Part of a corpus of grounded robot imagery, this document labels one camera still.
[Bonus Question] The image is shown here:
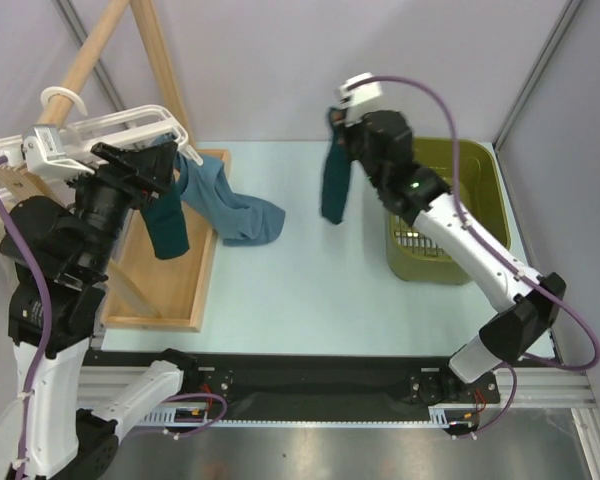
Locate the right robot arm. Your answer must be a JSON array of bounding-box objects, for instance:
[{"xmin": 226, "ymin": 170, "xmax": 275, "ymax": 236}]
[{"xmin": 333, "ymin": 110, "xmax": 566, "ymax": 401}]

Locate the green sock with reindeer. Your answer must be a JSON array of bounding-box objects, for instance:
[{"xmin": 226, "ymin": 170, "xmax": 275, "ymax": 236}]
[{"xmin": 320, "ymin": 107, "xmax": 351, "ymax": 225}]

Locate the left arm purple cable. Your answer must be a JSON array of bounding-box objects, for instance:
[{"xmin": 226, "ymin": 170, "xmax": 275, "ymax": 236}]
[{"xmin": 0, "ymin": 154, "xmax": 229, "ymax": 480}]

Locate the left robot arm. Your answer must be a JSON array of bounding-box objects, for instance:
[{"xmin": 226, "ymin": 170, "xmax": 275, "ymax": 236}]
[{"xmin": 0, "ymin": 140, "xmax": 200, "ymax": 479}]

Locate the white plastic clip hanger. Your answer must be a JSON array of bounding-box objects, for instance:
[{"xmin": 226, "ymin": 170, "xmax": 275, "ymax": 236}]
[{"xmin": 0, "ymin": 85, "xmax": 206, "ymax": 249}]

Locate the wooden drying rack frame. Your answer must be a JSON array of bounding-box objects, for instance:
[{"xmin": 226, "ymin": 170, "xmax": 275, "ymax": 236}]
[{"xmin": 0, "ymin": 0, "xmax": 233, "ymax": 334}]

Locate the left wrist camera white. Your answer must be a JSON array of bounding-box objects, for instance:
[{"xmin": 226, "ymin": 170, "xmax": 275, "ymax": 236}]
[{"xmin": 0, "ymin": 124, "xmax": 95, "ymax": 181}]

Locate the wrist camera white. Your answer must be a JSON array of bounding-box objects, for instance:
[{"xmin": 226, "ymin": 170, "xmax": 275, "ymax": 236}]
[
  {"xmin": 337, "ymin": 72, "xmax": 383, "ymax": 127},
  {"xmin": 0, "ymin": 124, "xmax": 95, "ymax": 181}
]

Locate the blue sock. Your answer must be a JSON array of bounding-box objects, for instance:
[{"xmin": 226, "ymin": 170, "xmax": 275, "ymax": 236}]
[{"xmin": 173, "ymin": 146, "xmax": 286, "ymax": 247}]

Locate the aluminium rail frame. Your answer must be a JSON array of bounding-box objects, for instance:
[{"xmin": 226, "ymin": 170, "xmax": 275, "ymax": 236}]
[{"xmin": 49, "ymin": 364, "xmax": 600, "ymax": 480}]

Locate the olive green plastic basket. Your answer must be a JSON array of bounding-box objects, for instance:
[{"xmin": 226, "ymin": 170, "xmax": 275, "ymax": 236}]
[{"xmin": 384, "ymin": 137, "xmax": 512, "ymax": 286}]

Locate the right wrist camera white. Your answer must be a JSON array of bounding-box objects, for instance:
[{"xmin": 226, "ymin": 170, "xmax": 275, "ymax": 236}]
[{"xmin": 337, "ymin": 72, "xmax": 383, "ymax": 127}]

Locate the dark green sock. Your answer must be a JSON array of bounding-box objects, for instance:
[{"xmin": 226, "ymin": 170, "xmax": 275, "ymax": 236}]
[{"xmin": 140, "ymin": 184, "xmax": 190, "ymax": 260}]

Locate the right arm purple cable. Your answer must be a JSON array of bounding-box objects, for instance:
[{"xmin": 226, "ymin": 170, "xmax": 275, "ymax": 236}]
[{"xmin": 369, "ymin": 75, "xmax": 600, "ymax": 441}]

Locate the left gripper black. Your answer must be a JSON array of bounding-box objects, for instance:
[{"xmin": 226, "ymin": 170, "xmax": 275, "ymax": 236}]
[{"xmin": 64, "ymin": 138, "xmax": 181, "ymax": 274}]

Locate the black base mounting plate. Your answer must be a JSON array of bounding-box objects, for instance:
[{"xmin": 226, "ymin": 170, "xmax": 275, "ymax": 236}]
[{"xmin": 79, "ymin": 352, "xmax": 501, "ymax": 424}]

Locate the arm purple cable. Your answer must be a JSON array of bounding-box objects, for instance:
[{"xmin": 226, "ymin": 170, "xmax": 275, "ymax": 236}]
[
  {"xmin": 369, "ymin": 75, "xmax": 600, "ymax": 441},
  {"xmin": 0, "ymin": 154, "xmax": 229, "ymax": 480}
]

